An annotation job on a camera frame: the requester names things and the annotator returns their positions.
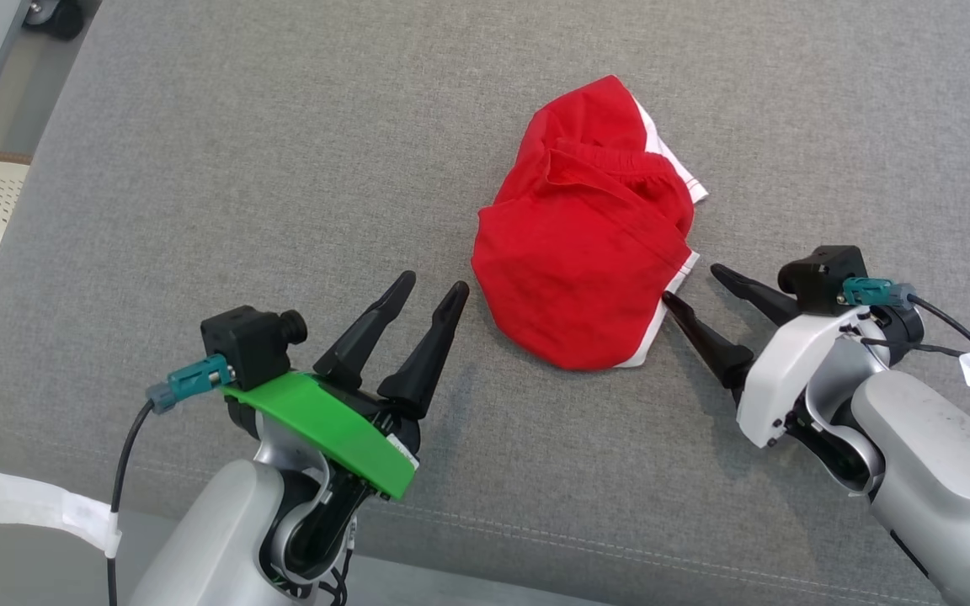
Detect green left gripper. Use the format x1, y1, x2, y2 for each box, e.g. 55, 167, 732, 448
222, 270, 471, 502

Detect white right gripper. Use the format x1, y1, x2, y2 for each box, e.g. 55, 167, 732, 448
662, 263, 894, 449

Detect red shorts with white trim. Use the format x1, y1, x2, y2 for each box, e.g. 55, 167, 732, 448
470, 74, 712, 372

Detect white tape flag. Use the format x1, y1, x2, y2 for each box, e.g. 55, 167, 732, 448
0, 471, 124, 558

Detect black caster wheel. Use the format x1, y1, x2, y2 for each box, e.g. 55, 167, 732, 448
24, 0, 86, 40

